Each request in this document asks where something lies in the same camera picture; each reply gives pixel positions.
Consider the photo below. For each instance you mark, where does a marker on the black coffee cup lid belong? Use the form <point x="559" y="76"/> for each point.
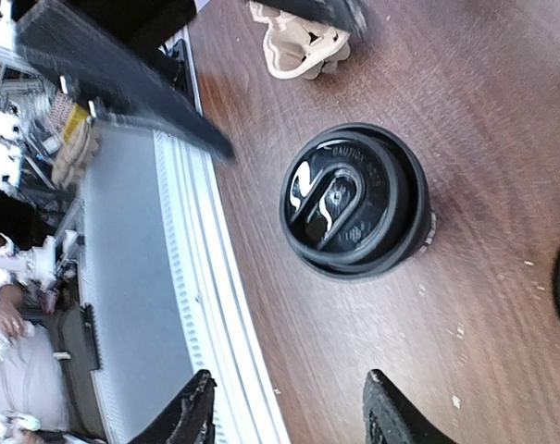
<point x="355" y="202"/>

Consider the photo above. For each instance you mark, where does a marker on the seated person in background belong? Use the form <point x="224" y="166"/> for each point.
<point x="31" y="379"/>

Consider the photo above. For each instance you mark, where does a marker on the cardboard cup carrier tray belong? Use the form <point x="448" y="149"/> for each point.
<point x="297" y="48"/>

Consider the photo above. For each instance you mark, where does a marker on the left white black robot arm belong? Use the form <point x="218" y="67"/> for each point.
<point x="111" y="51"/>

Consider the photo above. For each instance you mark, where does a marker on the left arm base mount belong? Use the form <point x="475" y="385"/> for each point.
<point x="183" y="78"/>

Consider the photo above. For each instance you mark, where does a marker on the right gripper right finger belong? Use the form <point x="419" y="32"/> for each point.
<point x="391" y="418"/>

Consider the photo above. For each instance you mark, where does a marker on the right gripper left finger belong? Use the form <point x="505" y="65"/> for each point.
<point x="188" y="418"/>

